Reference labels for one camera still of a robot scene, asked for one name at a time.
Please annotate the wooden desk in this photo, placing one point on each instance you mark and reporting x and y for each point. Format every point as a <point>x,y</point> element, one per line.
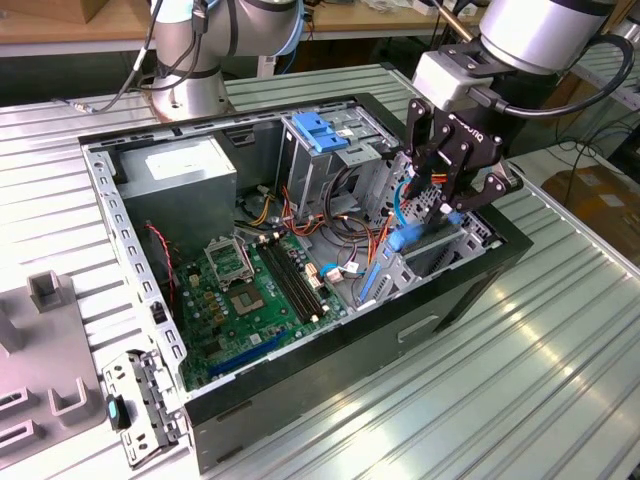
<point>75,32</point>

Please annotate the CPU socket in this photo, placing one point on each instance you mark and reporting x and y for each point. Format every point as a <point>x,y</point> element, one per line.
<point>245,301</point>

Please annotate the metal hinged slot bracket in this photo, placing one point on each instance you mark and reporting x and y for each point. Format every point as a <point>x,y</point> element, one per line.
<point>145,400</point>

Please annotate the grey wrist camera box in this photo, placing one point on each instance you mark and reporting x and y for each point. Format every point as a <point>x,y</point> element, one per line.
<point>440,80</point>

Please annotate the black latch with blue mark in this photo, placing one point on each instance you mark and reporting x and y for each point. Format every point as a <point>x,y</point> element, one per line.
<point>112,412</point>

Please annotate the black open PC case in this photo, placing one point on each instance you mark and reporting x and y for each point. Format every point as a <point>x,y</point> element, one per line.
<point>350,360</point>

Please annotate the grey parts rack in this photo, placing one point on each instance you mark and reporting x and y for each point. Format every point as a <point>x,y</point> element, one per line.
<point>45,350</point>

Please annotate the brown arm base plate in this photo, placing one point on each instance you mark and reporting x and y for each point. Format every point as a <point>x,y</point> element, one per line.
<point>146,100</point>

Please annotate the hard disk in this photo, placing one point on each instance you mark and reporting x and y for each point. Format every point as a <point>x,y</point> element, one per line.
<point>405,237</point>

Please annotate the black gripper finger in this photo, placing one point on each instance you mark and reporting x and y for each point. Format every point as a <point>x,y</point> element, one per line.
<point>495,186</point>
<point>417,130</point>

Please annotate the metal optical drive cage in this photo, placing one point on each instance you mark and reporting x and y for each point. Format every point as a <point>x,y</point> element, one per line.
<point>305,175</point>

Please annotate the blue drive bay latch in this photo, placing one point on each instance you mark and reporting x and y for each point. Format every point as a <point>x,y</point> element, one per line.
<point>315,132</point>

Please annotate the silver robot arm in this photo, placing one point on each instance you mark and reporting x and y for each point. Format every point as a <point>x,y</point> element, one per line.
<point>190,50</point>

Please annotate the metal disk bay cage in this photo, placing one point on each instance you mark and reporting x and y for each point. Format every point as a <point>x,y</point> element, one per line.
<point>390,280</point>

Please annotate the blue expansion slot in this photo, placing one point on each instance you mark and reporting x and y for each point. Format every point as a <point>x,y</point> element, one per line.
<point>247,354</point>

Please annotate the green motherboard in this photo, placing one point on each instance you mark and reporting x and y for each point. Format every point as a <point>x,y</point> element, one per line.
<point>250,330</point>

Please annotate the black RAM slot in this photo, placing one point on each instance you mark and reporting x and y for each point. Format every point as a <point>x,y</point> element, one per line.
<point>287,278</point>
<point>281,280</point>
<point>294,276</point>
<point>300,274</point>

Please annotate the brown cardboard box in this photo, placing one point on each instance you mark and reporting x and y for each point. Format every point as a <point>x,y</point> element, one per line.
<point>600,200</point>

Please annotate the grey power supply unit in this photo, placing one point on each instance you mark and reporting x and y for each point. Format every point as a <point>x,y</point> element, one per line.
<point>175,200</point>

